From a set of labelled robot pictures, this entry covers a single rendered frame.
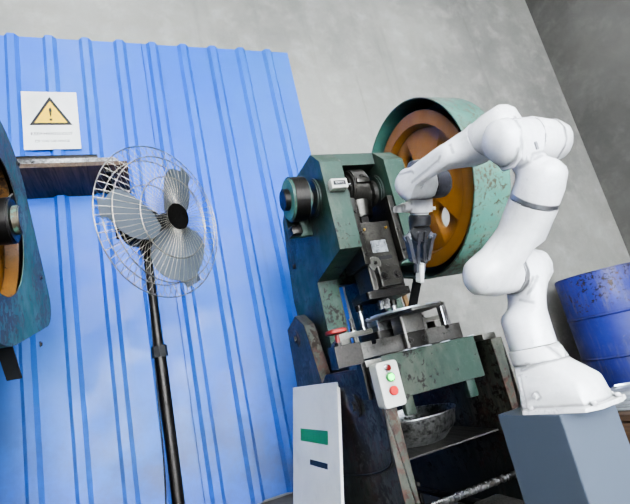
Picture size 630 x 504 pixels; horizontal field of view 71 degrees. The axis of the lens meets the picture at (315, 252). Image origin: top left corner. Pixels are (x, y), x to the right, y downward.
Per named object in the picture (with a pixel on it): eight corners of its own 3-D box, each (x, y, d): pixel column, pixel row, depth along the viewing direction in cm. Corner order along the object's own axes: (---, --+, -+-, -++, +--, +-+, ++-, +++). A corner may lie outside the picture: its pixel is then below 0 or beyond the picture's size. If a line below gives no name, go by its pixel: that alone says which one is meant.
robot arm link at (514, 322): (588, 333, 109) (553, 239, 115) (534, 347, 102) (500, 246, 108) (551, 339, 119) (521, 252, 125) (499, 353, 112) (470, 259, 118)
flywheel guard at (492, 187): (540, 241, 164) (474, 56, 185) (480, 249, 154) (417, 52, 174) (401, 299, 257) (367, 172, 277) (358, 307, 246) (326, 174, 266)
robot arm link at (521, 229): (569, 209, 102) (510, 215, 95) (532, 298, 114) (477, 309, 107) (532, 191, 111) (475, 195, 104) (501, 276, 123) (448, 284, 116)
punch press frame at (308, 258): (523, 476, 150) (416, 128, 183) (416, 518, 134) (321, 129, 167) (404, 453, 221) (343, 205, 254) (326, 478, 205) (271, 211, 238)
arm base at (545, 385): (641, 394, 96) (616, 330, 100) (585, 416, 88) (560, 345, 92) (554, 397, 116) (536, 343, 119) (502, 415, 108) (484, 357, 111)
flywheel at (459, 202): (415, 109, 234) (406, 241, 256) (381, 109, 227) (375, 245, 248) (524, 108, 171) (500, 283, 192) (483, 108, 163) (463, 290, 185)
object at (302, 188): (329, 218, 175) (317, 167, 181) (302, 220, 171) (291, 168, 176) (311, 237, 195) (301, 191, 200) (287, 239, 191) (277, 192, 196)
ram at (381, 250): (411, 282, 174) (392, 213, 181) (378, 288, 168) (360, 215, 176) (390, 292, 190) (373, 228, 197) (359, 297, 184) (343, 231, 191)
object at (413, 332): (455, 337, 153) (443, 299, 156) (421, 345, 147) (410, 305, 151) (416, 346, 175) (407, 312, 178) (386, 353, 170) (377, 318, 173)
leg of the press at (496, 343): (580, 521, 144) (493, 258, 166) (554, 534, 140) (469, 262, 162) (425, 478, 226) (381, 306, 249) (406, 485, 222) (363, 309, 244)
